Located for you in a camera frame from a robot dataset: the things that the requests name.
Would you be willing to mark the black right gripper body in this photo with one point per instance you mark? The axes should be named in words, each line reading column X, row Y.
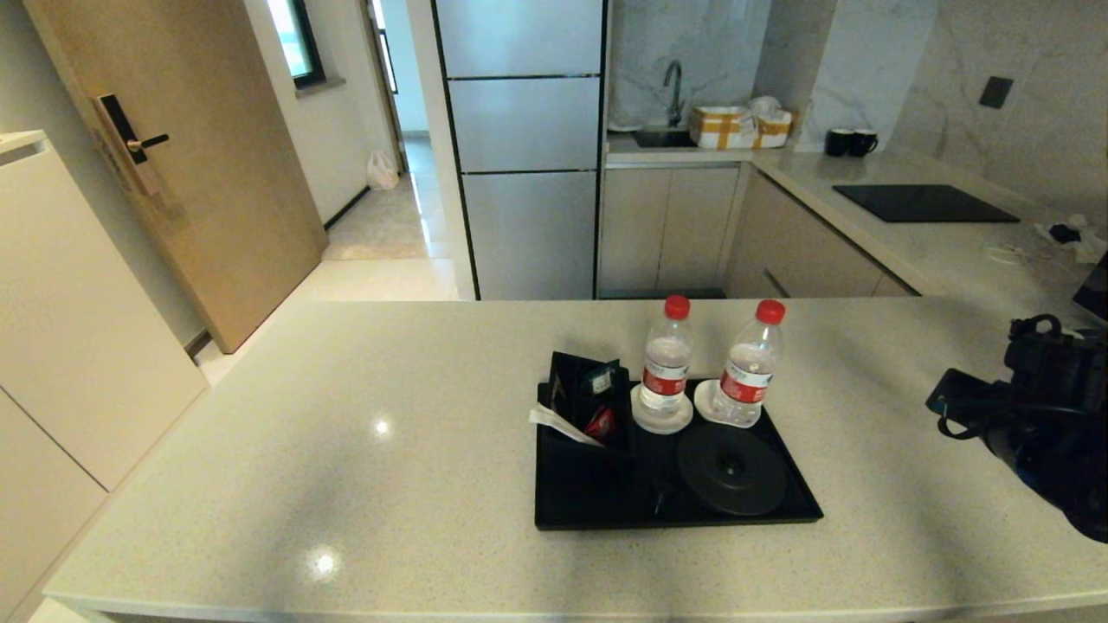
column 974, row 398

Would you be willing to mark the red-capped clear water bottle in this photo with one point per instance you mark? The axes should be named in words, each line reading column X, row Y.
column 666, row 363
column 749, row 368

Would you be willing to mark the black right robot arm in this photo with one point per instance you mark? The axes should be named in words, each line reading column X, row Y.
column 1065, row 459

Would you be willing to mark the black round kettle base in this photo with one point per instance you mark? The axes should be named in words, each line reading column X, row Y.
column 731, row 472

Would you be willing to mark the green snack packet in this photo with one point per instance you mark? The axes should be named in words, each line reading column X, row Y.
column 601, row 378

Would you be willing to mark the black power adapter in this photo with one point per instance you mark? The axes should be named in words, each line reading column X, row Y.
column 1065, row 234

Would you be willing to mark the white crumpled cloth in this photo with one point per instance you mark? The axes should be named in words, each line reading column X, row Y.
column 1089, row 247

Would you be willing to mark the black induction cooktop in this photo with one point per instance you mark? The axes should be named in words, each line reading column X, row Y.
column 923, row 203

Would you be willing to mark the white round paper coaster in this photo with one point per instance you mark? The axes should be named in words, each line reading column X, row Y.
column 642, row 422
column 703, row 414

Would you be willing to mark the black mug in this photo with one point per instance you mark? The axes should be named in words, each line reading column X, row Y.
column 861, row 144
column 836, row 143

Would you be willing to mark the beige kitchen base cabinets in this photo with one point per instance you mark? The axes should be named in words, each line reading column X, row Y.
column 666, row 225

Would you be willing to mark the white crumpled bag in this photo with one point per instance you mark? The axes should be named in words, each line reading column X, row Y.
column 765, row 105

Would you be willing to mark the yellow white basket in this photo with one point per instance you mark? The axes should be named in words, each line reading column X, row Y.
column 723, row 128

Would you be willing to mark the red sachet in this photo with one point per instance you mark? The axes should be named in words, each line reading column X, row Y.
column 601, row 424

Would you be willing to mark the black sachet holder box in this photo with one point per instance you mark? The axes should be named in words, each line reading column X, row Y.
column 589, row 459

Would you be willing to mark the black rectangular serving tray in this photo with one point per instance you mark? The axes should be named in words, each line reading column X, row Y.
column 589, row 504

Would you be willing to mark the steel kitchen sink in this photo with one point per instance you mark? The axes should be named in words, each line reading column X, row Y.
column 662, row 138

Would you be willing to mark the white wrapped stirrer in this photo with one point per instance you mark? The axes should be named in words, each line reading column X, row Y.
column 563, row 426

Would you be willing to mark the dark kitchen faucet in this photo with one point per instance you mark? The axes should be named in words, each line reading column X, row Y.
column 675, row 106

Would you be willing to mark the silver refrigerator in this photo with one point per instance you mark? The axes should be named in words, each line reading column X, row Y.
column 528, row 130

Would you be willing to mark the white plastic bag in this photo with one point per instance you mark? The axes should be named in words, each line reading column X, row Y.
column 381, row 171

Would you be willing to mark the dark-framed window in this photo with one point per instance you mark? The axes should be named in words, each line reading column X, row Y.
column 293, row 35

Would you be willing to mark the light wooden door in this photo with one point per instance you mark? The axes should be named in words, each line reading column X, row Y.
column 216, row 173

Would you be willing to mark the black electronic door lock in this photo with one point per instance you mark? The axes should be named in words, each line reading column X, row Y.
column 117, row 130

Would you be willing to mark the cream tall cabinet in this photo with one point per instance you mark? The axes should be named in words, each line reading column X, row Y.
column 69, row 346

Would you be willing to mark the black wall socket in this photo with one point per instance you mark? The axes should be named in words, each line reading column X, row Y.
column 995, row 93

